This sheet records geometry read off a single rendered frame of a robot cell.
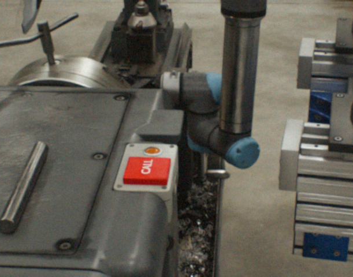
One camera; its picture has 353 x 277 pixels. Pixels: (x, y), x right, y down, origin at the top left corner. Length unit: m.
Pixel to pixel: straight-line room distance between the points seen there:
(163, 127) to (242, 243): 1.93
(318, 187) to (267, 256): 1.58
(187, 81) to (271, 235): 1.50
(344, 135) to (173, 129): 0.35
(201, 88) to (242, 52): 0.18
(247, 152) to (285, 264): 1.36
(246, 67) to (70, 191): 0.68
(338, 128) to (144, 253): 0.60
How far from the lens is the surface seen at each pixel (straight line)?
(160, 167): 0.99
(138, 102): 1.22
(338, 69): 1.83
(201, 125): 1.71
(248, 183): 3.44
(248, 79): 1.57
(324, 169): 1.38
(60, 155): 1.06
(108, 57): 2.59
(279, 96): 4.35
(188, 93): 1.68
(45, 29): 1.43
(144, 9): 2.00
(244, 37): 1.53
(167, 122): 1.15
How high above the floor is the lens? 1.76
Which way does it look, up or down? 27 degrees down
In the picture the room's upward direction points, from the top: 1 degrees counter-clockwise
